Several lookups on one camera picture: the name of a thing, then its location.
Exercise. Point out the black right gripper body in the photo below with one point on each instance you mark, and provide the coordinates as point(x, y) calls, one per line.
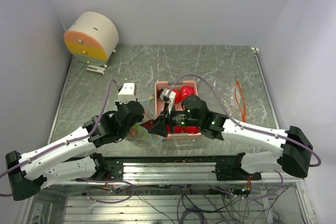
point(179, 117)

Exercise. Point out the green grape bunch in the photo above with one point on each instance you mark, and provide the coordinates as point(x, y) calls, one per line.
point(137, 131)

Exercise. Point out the red apple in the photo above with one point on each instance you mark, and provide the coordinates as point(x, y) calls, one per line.
point(174, 130)

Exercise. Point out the red tomato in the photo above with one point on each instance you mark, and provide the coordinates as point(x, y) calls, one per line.
point(178, 97)

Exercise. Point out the small metal bracket block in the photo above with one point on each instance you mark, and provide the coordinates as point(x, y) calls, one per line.
point(96, 70)

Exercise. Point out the round cream drawer cabinet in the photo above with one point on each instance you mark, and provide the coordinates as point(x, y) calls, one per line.
point(92, 38)

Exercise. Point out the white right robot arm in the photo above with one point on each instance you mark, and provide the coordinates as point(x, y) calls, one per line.
point(287, 150)

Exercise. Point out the pink perforated plastic basket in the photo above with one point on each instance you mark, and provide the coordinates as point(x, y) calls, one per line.
point(159, 104)

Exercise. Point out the aluminium frame rail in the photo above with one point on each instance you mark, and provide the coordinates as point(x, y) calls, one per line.
point(140, 173)

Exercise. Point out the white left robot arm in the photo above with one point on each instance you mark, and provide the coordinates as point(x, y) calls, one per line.
point(72, 156)

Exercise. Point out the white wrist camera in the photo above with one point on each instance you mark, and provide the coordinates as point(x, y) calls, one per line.
point(169, 99)
point(127, 93)

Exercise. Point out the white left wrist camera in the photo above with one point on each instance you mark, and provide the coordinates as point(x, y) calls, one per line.
point(127, 93)

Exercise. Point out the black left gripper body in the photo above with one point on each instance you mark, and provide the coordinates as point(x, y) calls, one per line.
point(124, 132)

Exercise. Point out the pink-red apple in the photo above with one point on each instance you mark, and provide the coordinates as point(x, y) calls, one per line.
point(186, 91)

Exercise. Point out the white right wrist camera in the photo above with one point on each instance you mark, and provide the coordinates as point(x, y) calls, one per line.
point(169, 99)

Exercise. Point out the clear blue-zipper zip bag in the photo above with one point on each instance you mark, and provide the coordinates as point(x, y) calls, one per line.
point(149, 113)

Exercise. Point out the clear red-zipper zip bag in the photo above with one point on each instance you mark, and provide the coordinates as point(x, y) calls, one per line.
point(232, 97)

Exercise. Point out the red strawberry bunch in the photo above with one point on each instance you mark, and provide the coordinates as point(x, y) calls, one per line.
point(148, 124)

